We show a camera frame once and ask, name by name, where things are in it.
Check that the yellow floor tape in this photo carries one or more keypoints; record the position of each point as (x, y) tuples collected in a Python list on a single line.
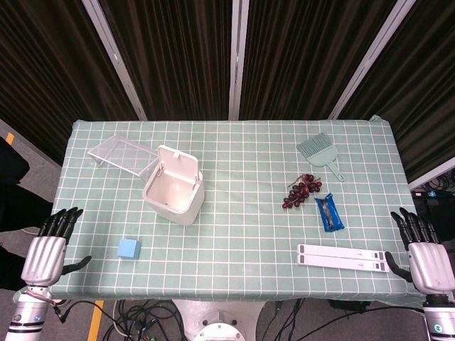
[(10, 138), (95, 319)]

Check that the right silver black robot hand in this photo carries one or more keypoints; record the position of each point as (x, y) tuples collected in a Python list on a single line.
[(426, 263)]

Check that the blue cube block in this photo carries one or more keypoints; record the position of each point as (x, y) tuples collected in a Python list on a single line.
[(128, 248)]

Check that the white folded laptop stand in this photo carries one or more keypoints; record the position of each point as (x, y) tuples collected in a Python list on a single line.
[(341, 258)]

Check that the green brush and dustpan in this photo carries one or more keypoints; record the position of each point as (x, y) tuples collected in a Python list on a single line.
[(320, 152)]

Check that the white partition frame post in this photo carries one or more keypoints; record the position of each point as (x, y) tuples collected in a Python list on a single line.
[(369, 60), (236, 60), (117, 60)]

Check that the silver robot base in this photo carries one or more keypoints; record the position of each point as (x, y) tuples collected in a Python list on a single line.
[(218, 321)]

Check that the blue snack packet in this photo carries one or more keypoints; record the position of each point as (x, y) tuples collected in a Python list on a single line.
[(330, 213)]

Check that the green checkered tablecloth table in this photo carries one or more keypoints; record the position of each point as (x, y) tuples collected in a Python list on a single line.
[(234, 227)]

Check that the white open-lid bin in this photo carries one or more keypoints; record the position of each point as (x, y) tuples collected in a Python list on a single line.
[(174, 188)]

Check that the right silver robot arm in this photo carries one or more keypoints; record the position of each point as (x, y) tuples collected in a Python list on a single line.
[(440, 316)]

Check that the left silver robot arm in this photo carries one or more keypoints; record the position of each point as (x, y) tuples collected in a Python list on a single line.
[(28, 309)]

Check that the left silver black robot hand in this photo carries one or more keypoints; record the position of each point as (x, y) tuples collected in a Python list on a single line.
[(42, 253)]

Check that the dark red grape bunch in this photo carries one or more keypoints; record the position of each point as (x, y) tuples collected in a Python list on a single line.
[(302, 192)]

